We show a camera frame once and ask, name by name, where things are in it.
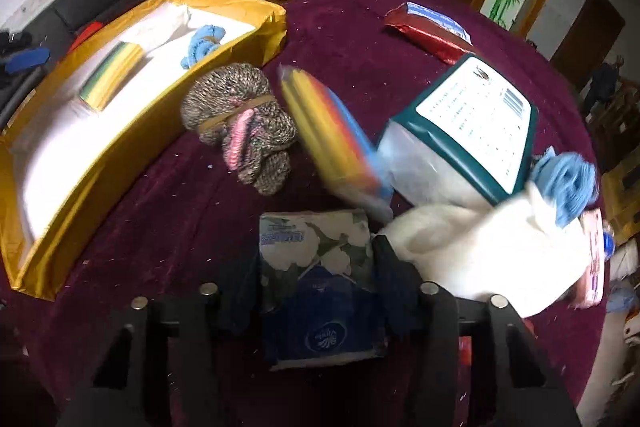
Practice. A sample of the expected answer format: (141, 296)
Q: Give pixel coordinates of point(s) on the yellow gift box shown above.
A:
(125, 147)

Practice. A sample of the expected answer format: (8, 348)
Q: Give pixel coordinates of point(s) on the wooden chair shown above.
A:
(617, 122)

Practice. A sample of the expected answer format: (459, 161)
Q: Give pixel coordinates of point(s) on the brown wooden door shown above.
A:
(587, 42)

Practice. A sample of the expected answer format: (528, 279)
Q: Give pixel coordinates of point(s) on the blue yarn bundle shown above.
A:
(200, 44)

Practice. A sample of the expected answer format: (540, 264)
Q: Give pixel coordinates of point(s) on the pink tissue pack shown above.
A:
(595, 257)

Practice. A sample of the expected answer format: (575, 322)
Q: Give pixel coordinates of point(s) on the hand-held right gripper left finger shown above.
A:
(240, 297)

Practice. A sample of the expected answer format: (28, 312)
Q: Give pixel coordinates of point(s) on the brown pink yarn bundle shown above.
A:
(240, 127)

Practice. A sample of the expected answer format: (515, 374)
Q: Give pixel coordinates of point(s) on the teal storage bin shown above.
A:
(465, 122)

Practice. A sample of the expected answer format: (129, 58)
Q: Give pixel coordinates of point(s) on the blue knitted cloth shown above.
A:
(567, 184)

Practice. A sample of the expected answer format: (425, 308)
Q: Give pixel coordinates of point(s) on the blue white floral tissue pack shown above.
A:
(315, 287)

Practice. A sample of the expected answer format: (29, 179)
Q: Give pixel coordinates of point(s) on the maroon tablecloth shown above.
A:
(350, 32)

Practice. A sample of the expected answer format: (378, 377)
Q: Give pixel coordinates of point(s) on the rainbow striped cloth pack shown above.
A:
(330, 132)

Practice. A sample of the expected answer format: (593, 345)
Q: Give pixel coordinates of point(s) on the white towel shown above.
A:
(490, 252)

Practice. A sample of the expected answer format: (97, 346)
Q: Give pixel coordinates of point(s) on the red snack packet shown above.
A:
(425, 32)

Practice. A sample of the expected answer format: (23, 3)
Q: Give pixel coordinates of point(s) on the black sofa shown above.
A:
(75, 2)

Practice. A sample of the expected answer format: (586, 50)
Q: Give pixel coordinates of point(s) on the yellow green sponge pack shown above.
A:
(111, 74)

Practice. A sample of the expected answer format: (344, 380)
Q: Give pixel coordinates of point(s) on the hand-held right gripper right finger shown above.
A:
(395, 287)

